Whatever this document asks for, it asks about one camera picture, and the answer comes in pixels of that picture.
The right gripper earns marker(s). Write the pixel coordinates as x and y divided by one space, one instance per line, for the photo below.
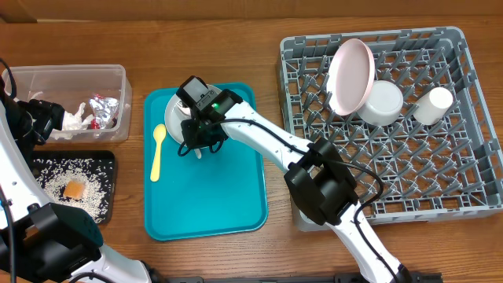
193 141

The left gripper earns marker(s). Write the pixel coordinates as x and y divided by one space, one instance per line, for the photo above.
49 115

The grey round plate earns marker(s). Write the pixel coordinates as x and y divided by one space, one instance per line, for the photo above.
175 113

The white napkin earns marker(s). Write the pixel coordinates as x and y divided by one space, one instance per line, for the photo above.
72 122

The yellow plastic fork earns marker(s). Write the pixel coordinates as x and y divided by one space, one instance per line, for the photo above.
159 135

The small red wrapper piece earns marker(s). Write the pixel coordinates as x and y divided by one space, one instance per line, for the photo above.
94 124

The silver red wrapper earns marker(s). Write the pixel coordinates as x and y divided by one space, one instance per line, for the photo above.
105 110

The orange food cube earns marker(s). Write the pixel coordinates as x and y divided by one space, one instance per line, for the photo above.
74 190

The large white plate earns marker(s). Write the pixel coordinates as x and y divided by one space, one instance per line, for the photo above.
351 76

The small grey bowl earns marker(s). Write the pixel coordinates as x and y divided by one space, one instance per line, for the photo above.
383 105

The white upturned cup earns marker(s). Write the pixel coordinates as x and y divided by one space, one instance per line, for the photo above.
433 106

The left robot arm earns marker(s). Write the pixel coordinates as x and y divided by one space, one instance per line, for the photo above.
40 240

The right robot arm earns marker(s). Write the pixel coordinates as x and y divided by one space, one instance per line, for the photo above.
319 181

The grey dishwasher rack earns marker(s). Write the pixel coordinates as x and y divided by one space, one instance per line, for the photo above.
446 171

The spilled white rice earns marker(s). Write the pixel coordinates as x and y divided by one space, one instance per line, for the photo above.
78 184

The teal serving tray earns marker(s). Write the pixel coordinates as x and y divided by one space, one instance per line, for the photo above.
219 193

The clear plastic bin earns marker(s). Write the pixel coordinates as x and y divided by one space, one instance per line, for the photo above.
73 87

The black plastic tray bin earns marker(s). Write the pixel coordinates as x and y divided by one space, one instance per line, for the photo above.
106 157

